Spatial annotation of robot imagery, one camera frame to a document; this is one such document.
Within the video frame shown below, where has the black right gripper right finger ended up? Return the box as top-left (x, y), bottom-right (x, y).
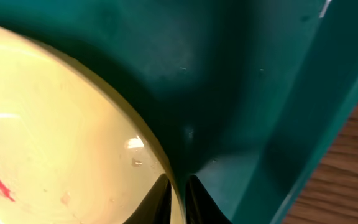
top-left (185, 175), bottom-right (232, 224)

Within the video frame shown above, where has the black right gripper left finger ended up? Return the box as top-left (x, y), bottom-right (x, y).
top-left (124, 174), bottom-right (172, 224)

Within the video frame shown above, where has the yellow plate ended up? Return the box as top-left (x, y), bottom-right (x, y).
top-left (0, 27), bottom-right (186, 223)

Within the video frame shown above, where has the teal plastic tray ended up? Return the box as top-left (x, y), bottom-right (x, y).
top-left (0, 0), bottom-right (358, 223)

